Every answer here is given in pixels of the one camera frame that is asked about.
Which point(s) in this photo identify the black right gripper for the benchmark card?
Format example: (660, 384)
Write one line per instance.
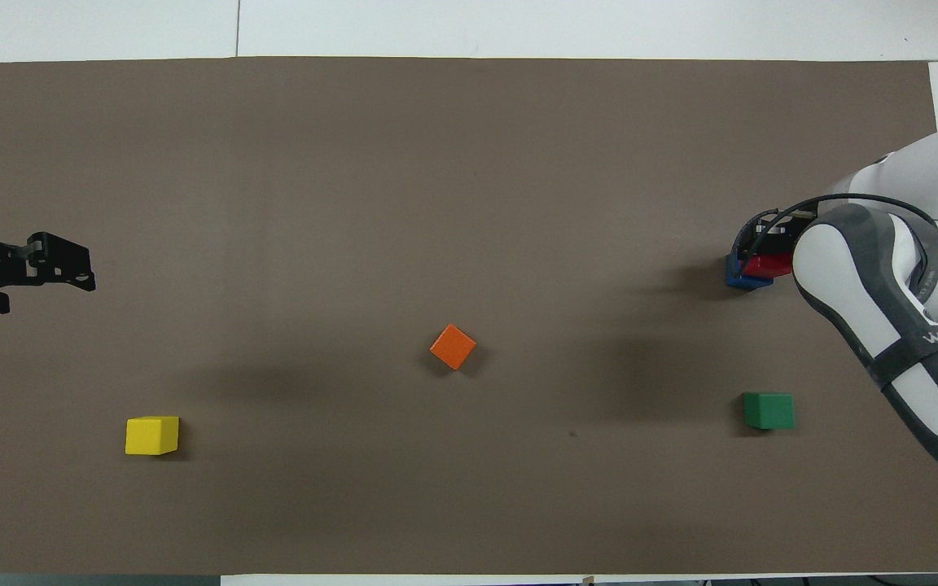
(786, 224)

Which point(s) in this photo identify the red wooden block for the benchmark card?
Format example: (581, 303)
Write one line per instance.
(766, 264)

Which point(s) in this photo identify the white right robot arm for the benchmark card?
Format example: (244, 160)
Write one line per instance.
(843, 277)

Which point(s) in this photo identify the blue wooden block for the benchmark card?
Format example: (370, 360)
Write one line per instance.
(742, 279)

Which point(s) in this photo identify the green wooden block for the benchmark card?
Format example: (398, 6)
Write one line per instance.
(769, 410)

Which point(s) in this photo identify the yellow wooden block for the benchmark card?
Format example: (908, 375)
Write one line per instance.
(151, 435)

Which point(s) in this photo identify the orange wooden block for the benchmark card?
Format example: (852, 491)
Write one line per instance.
(453, 347)

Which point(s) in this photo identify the brown table mat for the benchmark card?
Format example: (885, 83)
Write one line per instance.
(469, 163)

